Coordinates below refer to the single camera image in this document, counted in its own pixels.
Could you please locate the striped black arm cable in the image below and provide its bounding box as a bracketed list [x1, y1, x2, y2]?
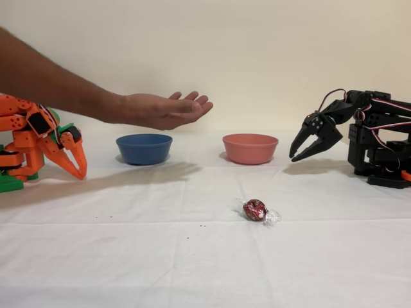
[353, 96, 411, 173]

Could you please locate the orange arm servo cable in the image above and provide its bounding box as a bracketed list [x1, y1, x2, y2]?
[37, 104, 64, 145]

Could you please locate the blue plastic bowl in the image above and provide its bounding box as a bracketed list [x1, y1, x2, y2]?
[116, 133, 173, 166]

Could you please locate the person's bare forearm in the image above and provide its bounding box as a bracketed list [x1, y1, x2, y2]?
[0, 25, 127, 125]

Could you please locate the person's open hand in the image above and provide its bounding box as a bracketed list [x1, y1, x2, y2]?
[123, 91, 214, 131]

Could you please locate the red white gripper servo cable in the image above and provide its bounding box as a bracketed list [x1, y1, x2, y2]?
[319, 89, 349, 113]

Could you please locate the pink plastic bowl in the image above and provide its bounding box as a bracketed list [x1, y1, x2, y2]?
[222, 133, 279, 166]

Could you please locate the pink candy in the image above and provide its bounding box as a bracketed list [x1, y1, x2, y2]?
[236, 198, 283, 227]

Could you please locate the white tablecloth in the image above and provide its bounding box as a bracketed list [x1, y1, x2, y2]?
[0, 128, 411, 308]

